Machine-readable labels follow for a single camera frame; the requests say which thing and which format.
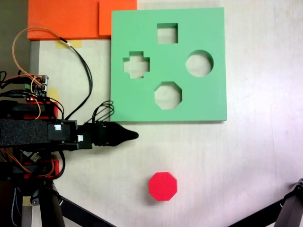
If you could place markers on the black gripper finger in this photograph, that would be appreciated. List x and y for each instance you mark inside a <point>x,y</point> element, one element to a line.
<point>118,130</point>
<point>118,140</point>

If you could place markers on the red octagonal pillar block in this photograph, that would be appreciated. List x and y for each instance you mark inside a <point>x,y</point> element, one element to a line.
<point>163,186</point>

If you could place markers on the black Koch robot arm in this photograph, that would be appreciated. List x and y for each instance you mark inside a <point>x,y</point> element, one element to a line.
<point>23,133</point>

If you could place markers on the small orange flat block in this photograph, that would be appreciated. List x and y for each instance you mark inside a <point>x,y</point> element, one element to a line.
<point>118,16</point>

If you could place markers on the yellow tape piece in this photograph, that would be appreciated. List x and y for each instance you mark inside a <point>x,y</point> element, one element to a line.
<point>75,43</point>
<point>53,93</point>

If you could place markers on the small circuit board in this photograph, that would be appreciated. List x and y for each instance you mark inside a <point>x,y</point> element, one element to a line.
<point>39,88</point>

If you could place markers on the green shape sorter board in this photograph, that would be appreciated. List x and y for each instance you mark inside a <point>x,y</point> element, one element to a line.
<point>142,35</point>

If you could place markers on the red and black base mount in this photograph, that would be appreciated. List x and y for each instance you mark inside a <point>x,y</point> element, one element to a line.
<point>55,165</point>

